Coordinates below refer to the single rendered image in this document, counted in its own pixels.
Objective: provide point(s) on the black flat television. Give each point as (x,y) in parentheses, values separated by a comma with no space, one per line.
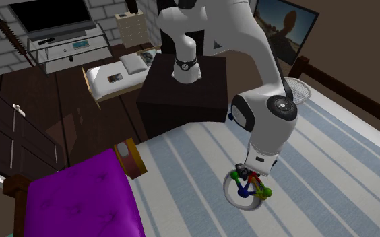
(52,14)

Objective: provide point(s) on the framed wall picture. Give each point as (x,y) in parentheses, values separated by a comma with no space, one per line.
(285,29)

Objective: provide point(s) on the red and yellow box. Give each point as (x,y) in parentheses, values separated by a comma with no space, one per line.
(131,164)

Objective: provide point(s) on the white racket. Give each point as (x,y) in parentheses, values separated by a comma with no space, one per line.
(300,89)

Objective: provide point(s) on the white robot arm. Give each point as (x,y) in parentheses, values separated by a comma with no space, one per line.
(259,111)

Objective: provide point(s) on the colourful ball and stick toy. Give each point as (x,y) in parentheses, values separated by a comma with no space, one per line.
(243,192)

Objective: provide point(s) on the blue white striped bed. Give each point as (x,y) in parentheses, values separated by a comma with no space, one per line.
(324,183)

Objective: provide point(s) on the dark wooden cabinet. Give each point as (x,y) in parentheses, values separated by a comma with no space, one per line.
(6,131)

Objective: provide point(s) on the pale chest of drawers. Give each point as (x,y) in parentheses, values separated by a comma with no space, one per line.
(132,29)

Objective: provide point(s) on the dark robot stand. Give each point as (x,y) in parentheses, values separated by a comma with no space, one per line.
(180,98)

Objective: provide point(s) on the spiked brown bat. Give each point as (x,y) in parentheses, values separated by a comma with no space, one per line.
(12,37)

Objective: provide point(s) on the small white wooden bed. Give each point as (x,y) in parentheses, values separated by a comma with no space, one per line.
(106,82)

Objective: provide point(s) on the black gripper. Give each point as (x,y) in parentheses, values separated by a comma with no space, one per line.
(241,169)

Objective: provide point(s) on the purple tufted cushion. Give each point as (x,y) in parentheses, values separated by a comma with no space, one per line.
(81,200)

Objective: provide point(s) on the small blue ball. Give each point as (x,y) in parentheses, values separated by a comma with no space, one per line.
(230,116)

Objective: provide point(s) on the glass and white television stand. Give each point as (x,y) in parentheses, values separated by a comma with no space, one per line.
(75,54)

